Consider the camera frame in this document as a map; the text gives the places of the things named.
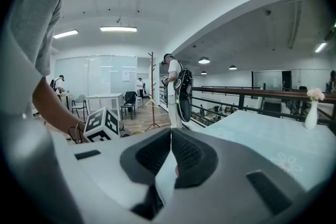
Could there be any long ceiling light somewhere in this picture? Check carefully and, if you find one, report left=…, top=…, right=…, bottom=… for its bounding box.
left=99, top=25, right=138, bottom=33
left=53, top=29, right=79, bottom=39

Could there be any strip ceiling light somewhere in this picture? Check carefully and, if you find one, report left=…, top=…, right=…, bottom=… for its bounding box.
left=314, top=41, right=328, bottom=54

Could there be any person's left forearm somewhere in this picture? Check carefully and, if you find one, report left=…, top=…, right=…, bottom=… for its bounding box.
left=32, top=76, right=89, bottom=144

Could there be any black railing wooden handrail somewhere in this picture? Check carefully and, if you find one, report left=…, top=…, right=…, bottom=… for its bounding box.
left=159, top=86, right=336, bottom=137

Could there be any small wooden table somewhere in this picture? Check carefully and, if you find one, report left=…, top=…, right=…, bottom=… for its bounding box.
left=59, top=93, right=74, bottom=111

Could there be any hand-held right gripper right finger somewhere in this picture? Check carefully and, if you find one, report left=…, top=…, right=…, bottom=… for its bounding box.
left=156, top=127, right=308, bottom=220

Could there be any black chair with jacket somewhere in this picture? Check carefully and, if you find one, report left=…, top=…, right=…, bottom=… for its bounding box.
left=120, top=91, right=138, bottom=121

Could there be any light blue flowered tablecloth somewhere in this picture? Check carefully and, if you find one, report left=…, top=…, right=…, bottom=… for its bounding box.
left=154, top=109, right=336, bottom=207

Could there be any small white table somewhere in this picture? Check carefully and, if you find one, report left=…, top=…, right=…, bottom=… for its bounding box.
left=86, top=92, right=124, bottom=120

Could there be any white vase with pink flowers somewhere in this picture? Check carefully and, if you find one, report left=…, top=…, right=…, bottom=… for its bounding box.
left=304, top=88, right=326, bottom=130

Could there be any person's grey hoodie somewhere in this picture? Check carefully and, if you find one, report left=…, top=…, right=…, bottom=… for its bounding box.
left=4, top=0, right=82, bottom=78

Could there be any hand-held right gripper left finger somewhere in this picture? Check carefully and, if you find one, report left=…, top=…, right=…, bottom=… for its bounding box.
left=52, top=127, right=173, bottom=220

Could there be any wooden coat rack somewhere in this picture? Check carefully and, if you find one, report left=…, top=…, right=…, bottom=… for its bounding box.
left=143, top=51, right=161, bottom=133

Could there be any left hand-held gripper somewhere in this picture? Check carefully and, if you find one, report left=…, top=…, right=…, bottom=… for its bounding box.
left=83, top=106, right=121, bottom=143

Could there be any grey chair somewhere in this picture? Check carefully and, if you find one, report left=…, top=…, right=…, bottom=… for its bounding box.
left=71, top=94, right=89, bottom=121

